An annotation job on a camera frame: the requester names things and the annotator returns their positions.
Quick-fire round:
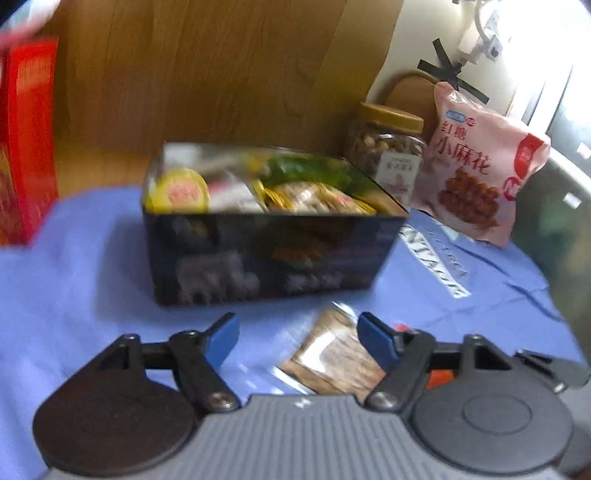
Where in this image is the grey plush toy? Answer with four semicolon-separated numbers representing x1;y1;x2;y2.
0;0;61;47

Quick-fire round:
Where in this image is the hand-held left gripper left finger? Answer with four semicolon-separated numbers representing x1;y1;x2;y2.
69;312;242;414

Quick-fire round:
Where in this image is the clear nut jar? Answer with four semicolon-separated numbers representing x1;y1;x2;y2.
344;102;426;208

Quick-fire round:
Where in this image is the black tin box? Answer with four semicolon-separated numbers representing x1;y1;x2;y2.
141;142;411;306

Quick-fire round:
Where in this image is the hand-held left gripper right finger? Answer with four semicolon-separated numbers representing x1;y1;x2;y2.
365;311;525;412

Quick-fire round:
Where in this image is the blue printed cloth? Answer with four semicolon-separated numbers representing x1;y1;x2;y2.
0;187;591;480

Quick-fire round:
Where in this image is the clear brown snack packet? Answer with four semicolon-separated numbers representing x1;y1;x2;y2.
276;302;389;396

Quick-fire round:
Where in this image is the wooden cutting board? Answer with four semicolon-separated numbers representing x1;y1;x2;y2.
385;71;439;118

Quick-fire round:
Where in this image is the red snack packet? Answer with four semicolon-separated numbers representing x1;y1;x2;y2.
427;369;455;391

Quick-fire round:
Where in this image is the white wall charger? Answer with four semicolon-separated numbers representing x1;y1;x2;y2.
457;0;504;65

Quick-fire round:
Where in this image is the wooden panel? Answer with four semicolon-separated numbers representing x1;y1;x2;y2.
46;0;404;195

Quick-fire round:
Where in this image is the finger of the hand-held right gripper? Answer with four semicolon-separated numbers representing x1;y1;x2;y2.
512;348;591;394

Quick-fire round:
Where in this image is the pink snack bag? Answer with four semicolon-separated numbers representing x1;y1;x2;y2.
409;82;552;250

